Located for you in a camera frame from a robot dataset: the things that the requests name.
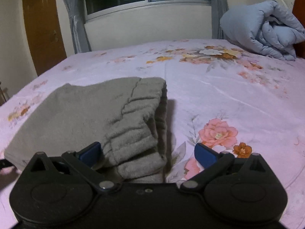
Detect brown wooden door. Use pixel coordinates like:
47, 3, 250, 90
22, 0, 67, 75

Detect pink floral bed sheet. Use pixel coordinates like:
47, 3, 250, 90
1, 39, 304, 228

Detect red wooden headboard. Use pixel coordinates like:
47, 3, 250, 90
292, 0, 305, 59

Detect grey knit pants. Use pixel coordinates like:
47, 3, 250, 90
4, 77, 168, 183

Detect left grey curtain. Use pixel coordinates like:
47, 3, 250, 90
63, 0, 91, 54

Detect wooden bedside furniture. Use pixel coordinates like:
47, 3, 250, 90
0, 82, 9, 106

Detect right grey curtain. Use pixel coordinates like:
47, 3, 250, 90
211, 0, 229, 39

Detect grey curtain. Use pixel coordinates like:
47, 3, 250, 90
211, 0, 229, 39
63, 0, 91, 54

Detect light blue rolled duvet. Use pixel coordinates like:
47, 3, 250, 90
220, 0, 304, 61

